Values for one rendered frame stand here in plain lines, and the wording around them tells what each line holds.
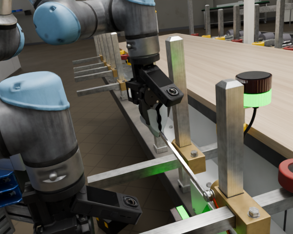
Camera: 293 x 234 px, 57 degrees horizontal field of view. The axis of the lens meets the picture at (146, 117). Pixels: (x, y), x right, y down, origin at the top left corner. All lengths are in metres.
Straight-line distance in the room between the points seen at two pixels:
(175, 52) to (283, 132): 0.34
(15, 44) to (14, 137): 0.59
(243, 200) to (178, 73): 0.33
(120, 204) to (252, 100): 0.28
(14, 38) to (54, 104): 0.58
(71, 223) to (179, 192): 0.48
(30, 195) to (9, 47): 0.57
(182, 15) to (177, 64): 12.23
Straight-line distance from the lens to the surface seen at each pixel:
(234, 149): 0.52
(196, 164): 0.73
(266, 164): 0.83
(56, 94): 0.34
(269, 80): 0.50
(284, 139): 0.73
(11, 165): 0.76
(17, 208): 0.86
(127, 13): 0.61
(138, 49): 0.61
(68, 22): 0.52
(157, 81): 0.60
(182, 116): 0.73
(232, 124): 0.49
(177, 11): 12.95
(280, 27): 2.05
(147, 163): 0.73
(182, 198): 0.84
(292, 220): 0.84
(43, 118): 0.34
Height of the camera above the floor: 1.24
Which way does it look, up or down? 23 degrees down
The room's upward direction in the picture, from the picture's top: 8 degrees counter-clockwise
